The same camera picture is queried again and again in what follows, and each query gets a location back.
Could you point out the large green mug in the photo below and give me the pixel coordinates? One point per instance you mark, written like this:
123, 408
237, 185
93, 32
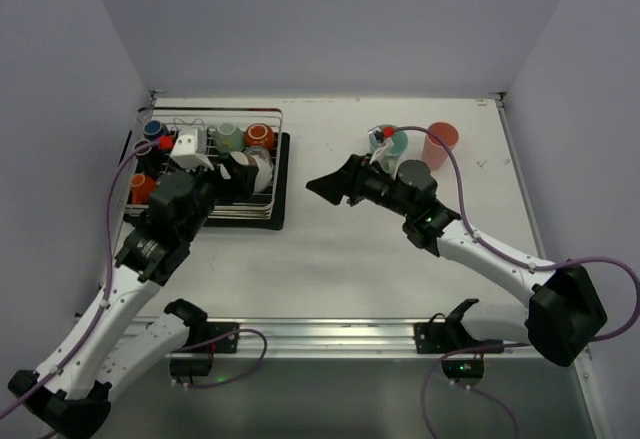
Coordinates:
390, 162

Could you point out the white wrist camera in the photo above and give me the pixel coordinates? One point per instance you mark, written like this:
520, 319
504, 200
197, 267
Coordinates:
189, 151
382, 136

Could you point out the aluminium rail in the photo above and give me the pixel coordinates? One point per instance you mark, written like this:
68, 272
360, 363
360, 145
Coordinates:
329, 338
530, 209

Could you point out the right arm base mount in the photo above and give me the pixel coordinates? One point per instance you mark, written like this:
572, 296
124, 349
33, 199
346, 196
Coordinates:
435, 334

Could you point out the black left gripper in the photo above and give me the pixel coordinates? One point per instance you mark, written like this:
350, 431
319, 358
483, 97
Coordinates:
232, 174

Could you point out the metal wire dish rack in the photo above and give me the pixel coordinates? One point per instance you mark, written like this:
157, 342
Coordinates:
176, 118

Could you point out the orange white-ringed cup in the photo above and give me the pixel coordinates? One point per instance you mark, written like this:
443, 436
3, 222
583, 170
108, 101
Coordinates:
259, 134

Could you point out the black drip tray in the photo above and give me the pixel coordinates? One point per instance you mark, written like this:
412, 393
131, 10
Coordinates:
264, 210

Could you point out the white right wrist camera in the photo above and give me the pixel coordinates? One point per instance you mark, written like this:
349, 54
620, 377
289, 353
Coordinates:
382, 136

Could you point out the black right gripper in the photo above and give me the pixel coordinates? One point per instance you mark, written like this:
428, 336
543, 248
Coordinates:
355, 180

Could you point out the right black controller box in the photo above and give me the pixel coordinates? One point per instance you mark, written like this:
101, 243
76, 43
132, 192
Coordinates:
464, 371

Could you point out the aluminium right side rail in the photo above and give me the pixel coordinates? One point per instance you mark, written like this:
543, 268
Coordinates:
530, 209

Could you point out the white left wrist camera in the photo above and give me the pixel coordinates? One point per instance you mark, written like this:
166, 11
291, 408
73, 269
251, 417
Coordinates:
189, 151

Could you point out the clear glass cup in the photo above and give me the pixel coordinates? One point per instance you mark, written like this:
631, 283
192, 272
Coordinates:
259, 153

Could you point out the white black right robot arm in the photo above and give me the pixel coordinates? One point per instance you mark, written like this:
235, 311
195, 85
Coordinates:
559, 311

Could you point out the blue cup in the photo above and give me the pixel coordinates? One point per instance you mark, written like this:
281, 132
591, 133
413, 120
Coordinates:
154, 129

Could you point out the left black controller box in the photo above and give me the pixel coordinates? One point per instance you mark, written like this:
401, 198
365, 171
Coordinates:
186, 369

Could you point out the black cup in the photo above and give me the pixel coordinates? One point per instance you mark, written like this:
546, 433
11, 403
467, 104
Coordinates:
147, 153

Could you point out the small green cup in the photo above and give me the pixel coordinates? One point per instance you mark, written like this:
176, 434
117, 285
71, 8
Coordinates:
226, 137

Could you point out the pink plastic cup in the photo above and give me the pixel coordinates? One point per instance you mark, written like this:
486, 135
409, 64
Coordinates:
441, 136

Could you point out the aluminium front rail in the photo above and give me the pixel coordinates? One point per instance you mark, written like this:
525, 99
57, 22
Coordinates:
329, 338

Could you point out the orange mug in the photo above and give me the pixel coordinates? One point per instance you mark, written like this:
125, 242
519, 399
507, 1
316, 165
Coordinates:
141, 187

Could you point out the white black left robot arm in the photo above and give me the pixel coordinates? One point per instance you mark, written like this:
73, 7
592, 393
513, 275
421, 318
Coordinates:
73, 390

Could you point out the white brown cup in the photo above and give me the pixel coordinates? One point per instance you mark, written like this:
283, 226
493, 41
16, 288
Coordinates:
264, 168

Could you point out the black controller box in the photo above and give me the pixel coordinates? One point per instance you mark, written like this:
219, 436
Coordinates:
186, 369
464, 371

